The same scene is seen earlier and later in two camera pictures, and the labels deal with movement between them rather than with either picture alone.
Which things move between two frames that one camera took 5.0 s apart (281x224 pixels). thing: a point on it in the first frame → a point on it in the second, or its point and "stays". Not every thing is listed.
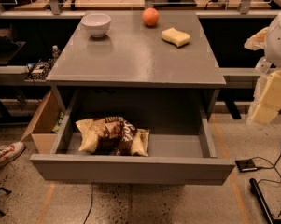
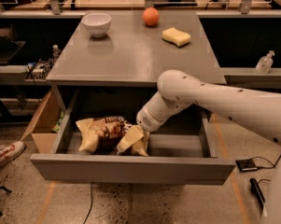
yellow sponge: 175,36 stays
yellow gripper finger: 264,114 → 133,133
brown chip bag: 113,136 stays
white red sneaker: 0,155 stays
